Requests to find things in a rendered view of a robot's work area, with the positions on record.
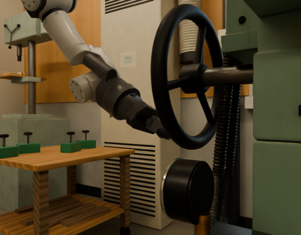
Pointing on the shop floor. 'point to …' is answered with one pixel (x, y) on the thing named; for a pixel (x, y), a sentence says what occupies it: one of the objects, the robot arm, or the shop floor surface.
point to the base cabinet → (279, 187)
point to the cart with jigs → (118, 210)
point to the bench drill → (26, 122)
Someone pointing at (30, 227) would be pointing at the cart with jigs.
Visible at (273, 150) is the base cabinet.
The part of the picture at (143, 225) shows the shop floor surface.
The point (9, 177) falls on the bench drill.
